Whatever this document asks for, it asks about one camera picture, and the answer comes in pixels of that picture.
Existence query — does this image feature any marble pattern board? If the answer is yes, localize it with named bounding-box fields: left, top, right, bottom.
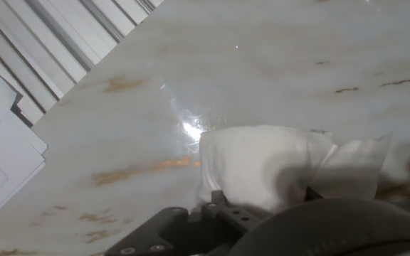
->
left=0, top=0, right=410, bottom=256

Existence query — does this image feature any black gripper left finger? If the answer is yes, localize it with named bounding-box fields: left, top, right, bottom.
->
left=104, top=190, right=273, bottom=256

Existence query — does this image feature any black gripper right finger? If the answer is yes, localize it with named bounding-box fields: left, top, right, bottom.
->
left=303, top=186, right=324, bottom=202

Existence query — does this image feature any white toilet paper roll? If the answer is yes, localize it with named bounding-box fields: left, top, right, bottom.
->
left=196, top=124, right=394, bottom=218

